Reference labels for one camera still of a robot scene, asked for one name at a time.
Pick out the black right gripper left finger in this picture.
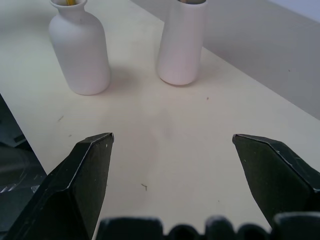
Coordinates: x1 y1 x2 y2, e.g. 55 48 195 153
0 132 115 240

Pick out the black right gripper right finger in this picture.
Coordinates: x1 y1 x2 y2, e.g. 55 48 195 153
232 133 320 231

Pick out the dark rounded robot body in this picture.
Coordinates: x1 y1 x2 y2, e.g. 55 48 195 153
0 92 48 233

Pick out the white bottle-shaped vase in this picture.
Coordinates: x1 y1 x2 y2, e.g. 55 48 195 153
48 0 112 96

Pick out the white cylindrical vase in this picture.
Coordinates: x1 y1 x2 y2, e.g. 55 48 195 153
156 0 208 86

